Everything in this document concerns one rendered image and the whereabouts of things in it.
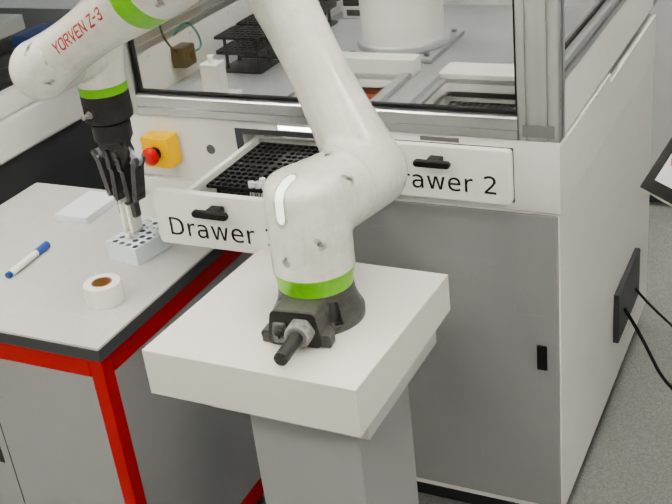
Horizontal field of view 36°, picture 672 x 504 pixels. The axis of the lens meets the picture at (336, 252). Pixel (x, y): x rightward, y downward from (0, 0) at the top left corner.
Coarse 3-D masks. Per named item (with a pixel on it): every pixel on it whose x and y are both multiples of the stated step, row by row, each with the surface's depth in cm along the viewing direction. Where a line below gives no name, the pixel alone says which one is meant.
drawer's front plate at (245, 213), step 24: (168, 192) 195; (192, 192) 194; (168, 216) 198; (240, 216) 190; (264, 216) 188; (168, 240) 201; (192, 240) 198; (216, 240) 196; (240, 240) 193; (264, 240) 191
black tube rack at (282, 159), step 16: (272, 144) 219; (288, 144) 218; (240, 160) 213; (256, 160) 212; (272, 160) 211; (288, 160) 210; (224, 176) 206; (240, 176) 205; (256, 176) 204; (224, 192) 206; (240, 192) 206
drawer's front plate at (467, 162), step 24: (408, 144) 203; (432, 144) 202; (408, 168) 205; (432, 168) 203; (456, 168) 201; (480, 168) 199; (504, 168) 196; (408, 192) 208; (432, 192) 206; (456, 192) 203; (480, 192) 201; (504, 192) 199
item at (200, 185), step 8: (256, 136) 225; (264, 136) 225; (248, 144) 222; (256, 144) 224; (296, 144) 221; (304, 144) 220; (312, 144) 219; (240, 152) 219; (224, 160) 215; (232, 160) 216; (216, 168) 212; (224, 168) 214; (208, 176) 209; (216, 176) 211; (200, 184) 206
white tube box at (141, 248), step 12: (144, 228) 214; (108, 240) 210; (120, 240) 210; (132, 240) 209; (144, 240) 209; (156, 240) 209; (108, 252) 210; (120, 252) 208; (132, 252) 206; (144, 252) 207; (156, 252) 210; (132, 264) 207
